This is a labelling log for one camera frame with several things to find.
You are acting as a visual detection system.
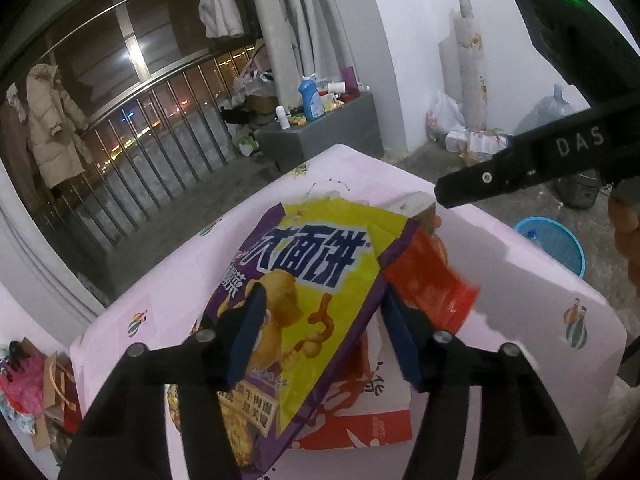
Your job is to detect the white red printed bag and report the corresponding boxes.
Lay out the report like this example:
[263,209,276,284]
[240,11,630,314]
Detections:
[290,310,413,453]

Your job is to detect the grey curtain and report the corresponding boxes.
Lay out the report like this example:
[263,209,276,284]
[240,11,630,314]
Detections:
[243,0,346,111]

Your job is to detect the bagged water jug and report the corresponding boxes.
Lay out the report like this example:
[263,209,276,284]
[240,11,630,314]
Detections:
[515,84,578,136]

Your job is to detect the white hanging jacket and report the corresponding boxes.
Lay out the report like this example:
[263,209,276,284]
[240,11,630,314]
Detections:
[197,0,246,40]

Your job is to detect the beige hanging coat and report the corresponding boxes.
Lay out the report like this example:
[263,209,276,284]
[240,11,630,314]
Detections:
[25,62,96,191]

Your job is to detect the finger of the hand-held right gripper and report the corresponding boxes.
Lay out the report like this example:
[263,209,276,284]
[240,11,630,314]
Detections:
[434,134,544,209]

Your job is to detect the pile of paper cartons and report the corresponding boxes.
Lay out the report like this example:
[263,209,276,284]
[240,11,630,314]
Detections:
[445,127,516,166]

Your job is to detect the white plastic bag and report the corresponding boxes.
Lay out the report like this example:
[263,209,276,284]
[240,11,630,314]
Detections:
[425,90,468,143]

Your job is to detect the pink printed tablecloth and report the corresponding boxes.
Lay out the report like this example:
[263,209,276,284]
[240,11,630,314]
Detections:
[70,144,628,480]

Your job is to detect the blue plastic basket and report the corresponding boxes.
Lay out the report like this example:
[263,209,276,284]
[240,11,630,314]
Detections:
[512,216,586,281]

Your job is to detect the blue detergent bottle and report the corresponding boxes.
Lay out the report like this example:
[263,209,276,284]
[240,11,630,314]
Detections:
[298,76,327,122]

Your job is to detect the person's right hand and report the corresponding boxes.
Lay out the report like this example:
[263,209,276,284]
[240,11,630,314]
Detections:
[608,194,640,281]

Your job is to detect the brown paper bags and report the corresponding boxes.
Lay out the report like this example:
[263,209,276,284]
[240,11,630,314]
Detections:
[32,352,83,451]

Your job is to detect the yellow purple snack bag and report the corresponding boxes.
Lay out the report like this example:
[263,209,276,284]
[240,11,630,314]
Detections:
[167,195,421,480]

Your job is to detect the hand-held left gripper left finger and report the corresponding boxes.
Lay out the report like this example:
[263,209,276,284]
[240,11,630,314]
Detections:
[57,284,273,480]

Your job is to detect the grey cabinet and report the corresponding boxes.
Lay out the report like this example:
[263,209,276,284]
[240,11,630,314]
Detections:
[255,91,385,171]

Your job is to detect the metal balcony railing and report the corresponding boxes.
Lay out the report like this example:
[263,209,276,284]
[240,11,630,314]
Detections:
[30,45,261,261]

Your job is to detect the green white packet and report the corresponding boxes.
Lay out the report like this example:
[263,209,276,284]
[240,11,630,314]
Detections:
[235,132,261,157]

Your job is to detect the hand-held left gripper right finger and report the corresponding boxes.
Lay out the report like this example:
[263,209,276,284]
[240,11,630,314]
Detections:
[382,287,588,480]

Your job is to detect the red plastic wrapper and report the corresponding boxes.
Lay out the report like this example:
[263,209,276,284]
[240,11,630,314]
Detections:
[382,230,481,321]

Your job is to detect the rolled printed paper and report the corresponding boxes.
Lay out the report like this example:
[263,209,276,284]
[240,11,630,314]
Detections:
[439,0,487,131]

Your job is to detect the dark rice cooker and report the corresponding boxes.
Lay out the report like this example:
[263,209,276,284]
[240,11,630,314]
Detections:
[557,170,601,211]

